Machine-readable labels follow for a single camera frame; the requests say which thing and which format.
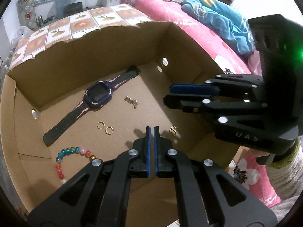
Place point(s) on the gold butterfly pendant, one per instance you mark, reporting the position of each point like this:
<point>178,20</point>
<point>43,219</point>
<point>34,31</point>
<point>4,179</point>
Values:
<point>174,130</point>

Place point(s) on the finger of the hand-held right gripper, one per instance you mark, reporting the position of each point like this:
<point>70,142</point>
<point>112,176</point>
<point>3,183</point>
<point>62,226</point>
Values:
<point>194,89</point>
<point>189,104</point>

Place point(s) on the blue cartoon blanket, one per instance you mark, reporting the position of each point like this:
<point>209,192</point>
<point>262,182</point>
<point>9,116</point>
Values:
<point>217,21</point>

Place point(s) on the pink floral bed sheet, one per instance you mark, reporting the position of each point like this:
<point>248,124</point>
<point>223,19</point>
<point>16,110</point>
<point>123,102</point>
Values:
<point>189,28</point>

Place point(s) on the white plastic bag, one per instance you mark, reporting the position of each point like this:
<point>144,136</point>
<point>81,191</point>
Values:
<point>20,34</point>

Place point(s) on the black smart watch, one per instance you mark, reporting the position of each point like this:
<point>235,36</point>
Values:
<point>98,94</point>

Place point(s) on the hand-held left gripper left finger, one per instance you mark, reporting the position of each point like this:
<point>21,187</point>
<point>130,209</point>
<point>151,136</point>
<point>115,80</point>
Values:
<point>148,156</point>

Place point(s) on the brown cardboard box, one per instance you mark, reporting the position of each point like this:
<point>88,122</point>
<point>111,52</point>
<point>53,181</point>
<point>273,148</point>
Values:
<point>165,52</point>

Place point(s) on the pink white blanket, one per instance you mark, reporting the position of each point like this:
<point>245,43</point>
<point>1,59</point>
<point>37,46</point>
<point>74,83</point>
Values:
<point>254,61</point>

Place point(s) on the gold hoop earring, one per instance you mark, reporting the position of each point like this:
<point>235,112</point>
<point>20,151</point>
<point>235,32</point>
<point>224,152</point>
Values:
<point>106,130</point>
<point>98,125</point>

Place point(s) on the green can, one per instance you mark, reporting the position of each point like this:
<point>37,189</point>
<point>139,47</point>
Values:
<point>40,20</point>

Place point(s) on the clear water jug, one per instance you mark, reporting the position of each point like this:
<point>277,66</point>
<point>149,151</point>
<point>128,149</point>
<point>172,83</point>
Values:
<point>61,4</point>

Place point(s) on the black pot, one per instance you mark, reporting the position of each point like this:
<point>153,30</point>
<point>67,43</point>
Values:
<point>73,8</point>

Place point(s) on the person's right forearm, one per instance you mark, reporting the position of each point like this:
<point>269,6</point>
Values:
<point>286,175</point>

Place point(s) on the floral padded panel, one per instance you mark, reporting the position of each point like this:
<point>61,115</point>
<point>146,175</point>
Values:
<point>27,11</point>

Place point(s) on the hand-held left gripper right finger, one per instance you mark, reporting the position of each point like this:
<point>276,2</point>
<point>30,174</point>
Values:
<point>156,156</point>

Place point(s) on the ginkgo print tablecloth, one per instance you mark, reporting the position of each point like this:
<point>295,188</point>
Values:
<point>80,24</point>

